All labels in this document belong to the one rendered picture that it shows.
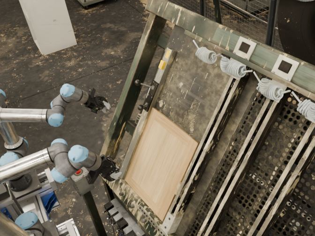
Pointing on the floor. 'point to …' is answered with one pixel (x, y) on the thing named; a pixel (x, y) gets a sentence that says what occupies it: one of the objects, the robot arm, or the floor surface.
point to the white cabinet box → (48, 24)
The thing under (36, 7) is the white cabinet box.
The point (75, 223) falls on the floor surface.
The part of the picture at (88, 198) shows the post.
